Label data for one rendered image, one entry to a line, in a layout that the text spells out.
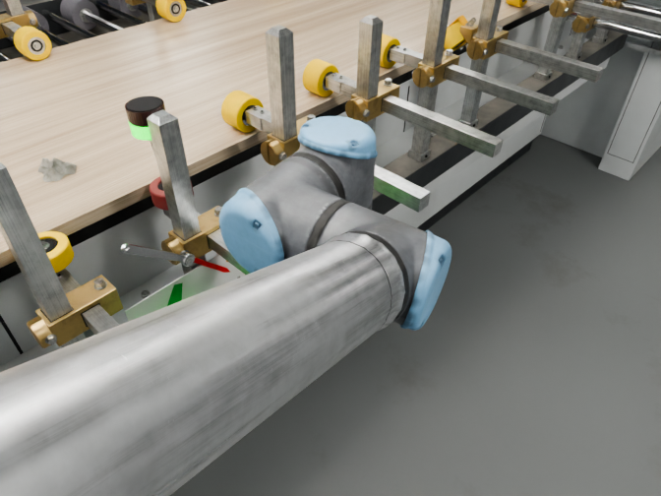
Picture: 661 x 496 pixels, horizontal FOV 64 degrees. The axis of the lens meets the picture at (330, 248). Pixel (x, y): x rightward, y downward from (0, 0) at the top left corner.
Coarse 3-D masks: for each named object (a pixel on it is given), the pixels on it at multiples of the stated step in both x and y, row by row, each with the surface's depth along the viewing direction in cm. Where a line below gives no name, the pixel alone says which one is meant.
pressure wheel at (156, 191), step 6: (156, 180) 103; (150, 186) 101; (156, 186) 101; (162, 186) 102; (192, 186) 103; (150, 192) 100; (156, 192) 100; (162, 192) 100; (156, 198) 100; (162, 198) 99; (156, 204) 101; (162, 204) 100
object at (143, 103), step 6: (144, 96) 85; (150, 96) 85; (132, 102) 84; (138, 102) 84; (144, 102) 84; (150, 102) 84; (156, 102) 84; (132, 108) 82; (138, 108) 82; (144, 108) 82; (150, 108) 82; (138, 126) 83; (144, 126) 83
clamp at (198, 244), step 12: (204, 216) 100; (204, 228) 98; (216, 228) 99; (168, 240) 95; (180, 240) 95; (192, 240) 95; (204, 240) 98; (180, 252) 95; (192, 252) 97; (204, 252) 99
